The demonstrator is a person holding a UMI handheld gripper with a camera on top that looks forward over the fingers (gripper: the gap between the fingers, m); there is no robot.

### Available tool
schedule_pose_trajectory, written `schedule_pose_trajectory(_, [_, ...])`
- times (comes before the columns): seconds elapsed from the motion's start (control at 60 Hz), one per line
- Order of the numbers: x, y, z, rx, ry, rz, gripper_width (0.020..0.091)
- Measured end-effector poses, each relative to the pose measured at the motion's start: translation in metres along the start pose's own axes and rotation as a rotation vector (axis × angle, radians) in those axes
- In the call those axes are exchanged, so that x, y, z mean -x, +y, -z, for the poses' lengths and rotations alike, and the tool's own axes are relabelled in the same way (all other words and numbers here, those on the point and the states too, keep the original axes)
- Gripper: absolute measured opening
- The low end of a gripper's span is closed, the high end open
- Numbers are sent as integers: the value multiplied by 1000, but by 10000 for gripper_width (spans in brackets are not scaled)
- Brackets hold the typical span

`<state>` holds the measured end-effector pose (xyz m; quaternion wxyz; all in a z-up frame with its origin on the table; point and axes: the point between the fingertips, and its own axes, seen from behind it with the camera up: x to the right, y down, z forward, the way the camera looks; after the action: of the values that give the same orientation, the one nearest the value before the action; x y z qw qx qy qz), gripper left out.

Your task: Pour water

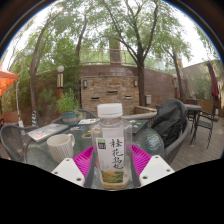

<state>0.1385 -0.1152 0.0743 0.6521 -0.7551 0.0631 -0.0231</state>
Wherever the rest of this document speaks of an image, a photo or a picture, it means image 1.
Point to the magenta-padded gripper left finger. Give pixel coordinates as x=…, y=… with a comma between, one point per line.
x=81, y=163

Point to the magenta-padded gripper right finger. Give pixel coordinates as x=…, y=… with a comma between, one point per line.
x=143, y=160

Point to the clear plastic drink bottle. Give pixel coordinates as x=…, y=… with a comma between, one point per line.
x=111, y=150

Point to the white ribbed mug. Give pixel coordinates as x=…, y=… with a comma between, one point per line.
x=60, y=148

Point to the tape roll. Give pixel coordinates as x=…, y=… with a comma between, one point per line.
x=86, y=136

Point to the yellow card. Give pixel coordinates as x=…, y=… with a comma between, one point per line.
x=91, y=131

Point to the black laptop with stickers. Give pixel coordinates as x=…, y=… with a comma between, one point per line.
x=139, y=126

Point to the blue printed card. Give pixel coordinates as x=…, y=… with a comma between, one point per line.
x=77, y=128

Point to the white printed card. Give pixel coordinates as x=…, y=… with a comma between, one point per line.
x=88, y=121

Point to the silver laptop with stickers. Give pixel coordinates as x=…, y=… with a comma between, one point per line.
x=46, y=131

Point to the black backpack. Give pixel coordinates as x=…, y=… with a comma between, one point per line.
x=170, y=120

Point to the potted green plant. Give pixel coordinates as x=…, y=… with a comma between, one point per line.
x=68, y=103

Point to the yellow blue striped cone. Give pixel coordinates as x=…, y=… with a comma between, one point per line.
x=33, y=118

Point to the black metal chair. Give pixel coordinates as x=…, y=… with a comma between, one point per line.
x=205, y=125

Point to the tall dark-trunk tree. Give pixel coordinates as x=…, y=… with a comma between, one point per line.
x=141, y=80

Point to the leaning slim tree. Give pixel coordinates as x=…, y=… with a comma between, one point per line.
x=34, y=83

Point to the closed maroon patio umbrella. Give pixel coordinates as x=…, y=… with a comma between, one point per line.
x=213, y=83

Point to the orange patio umbrella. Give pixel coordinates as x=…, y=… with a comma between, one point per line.
x=6, y=81

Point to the grey wall utility box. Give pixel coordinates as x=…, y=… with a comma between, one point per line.
x=148, y=99

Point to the black wall lamp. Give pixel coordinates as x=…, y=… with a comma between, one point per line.
x=135, y=83
x=85, y=84

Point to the globe-topped wooden lamp post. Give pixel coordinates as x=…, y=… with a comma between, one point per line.
x=60, y=80
x=175, y=86

